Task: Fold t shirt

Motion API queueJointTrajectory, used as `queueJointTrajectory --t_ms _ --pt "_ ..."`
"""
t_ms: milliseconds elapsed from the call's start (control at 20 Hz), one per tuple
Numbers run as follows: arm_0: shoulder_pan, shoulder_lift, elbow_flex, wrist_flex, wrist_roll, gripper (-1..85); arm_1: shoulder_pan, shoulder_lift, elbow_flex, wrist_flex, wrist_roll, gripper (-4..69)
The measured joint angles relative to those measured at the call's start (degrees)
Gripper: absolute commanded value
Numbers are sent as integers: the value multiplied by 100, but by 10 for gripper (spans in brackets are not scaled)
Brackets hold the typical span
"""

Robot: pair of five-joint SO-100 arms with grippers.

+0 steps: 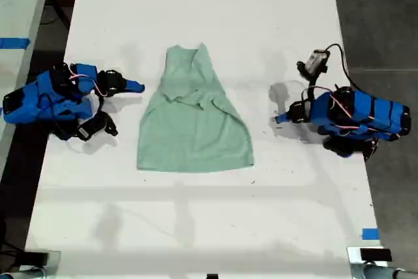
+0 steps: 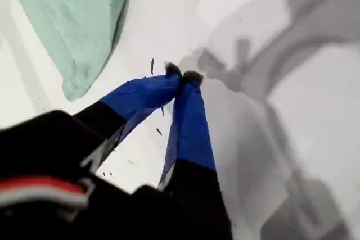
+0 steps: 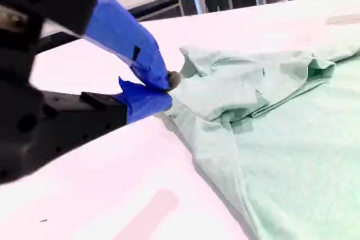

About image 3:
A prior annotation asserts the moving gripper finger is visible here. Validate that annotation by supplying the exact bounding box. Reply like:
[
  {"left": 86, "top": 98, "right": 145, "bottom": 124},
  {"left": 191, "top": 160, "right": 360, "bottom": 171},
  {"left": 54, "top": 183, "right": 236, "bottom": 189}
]
[{"left": 83, "top": 0, "right": 183, "bottom": 92}]

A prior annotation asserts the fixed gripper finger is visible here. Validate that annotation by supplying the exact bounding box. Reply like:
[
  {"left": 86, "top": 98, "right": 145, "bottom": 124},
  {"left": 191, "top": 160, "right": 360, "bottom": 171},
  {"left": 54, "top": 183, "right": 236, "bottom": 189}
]
[{"left": 80, "top": 76, "right": 173, "bottom": 141}]

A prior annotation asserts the pale green T-shirt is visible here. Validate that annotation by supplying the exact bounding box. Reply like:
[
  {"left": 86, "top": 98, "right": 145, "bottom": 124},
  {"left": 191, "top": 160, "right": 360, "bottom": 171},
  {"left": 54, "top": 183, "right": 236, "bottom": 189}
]
[{"left": 164, "top": 44, "right": 360, "bottom": 240}]

